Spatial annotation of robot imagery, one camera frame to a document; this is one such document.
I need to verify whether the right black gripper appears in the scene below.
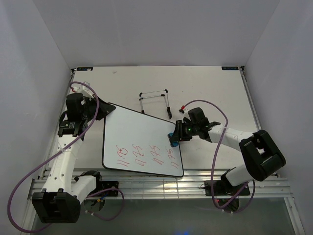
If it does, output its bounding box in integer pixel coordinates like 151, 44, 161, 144
170, 120, 199, 142

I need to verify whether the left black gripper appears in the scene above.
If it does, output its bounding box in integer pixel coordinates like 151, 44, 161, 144
82, 94, 115, 122

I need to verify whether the blue whiteboard eraser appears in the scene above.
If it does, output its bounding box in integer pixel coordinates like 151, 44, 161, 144
168, 131, 179, 147

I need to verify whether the white whiteboard black frame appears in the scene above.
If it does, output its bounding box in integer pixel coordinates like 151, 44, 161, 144
102, 105, 184, 177

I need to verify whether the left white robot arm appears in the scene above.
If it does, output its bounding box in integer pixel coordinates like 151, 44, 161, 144
32, 93, 116, 224

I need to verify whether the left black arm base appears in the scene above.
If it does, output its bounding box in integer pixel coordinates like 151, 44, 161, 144
70, 170, 118, 203

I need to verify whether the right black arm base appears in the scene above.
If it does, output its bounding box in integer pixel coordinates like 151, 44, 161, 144
200, 168, 250, 196

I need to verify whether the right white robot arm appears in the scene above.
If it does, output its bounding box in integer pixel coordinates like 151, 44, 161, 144
168, 108, 286, 194

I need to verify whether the left blue corner label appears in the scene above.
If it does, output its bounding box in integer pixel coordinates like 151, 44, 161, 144
76, 67, 93, 71

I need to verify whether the blue corner label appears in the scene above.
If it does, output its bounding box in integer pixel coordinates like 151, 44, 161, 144
76, 67, 93, 71
221, 66, 239, 71

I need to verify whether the right blue corner label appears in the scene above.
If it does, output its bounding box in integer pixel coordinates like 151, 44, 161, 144
221, 66, 239, 71

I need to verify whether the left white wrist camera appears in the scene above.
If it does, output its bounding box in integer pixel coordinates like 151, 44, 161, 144
71, 82, 94, 98

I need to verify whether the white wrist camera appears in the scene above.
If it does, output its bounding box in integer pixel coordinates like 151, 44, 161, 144
179, 105, 190, 120
71, 82, 94, 98

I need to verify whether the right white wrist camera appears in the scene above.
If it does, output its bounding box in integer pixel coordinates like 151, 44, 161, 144
179, 105, 190, 120

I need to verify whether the black wire whiteboard stand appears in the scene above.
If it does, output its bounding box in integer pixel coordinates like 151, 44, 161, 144
139, 89, 173, 120

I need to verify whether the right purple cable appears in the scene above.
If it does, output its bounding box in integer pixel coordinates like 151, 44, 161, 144
182, 99, 256, 214

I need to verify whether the purple cable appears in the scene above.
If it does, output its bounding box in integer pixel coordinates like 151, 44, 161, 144
7, 81, 125, 233
182, 99, 256, 214

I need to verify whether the aluminium rail frame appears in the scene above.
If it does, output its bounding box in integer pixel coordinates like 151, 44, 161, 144
27, 66, 294, 200

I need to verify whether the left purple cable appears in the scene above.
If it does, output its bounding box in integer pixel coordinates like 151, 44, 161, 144
7, 81, 125, 233

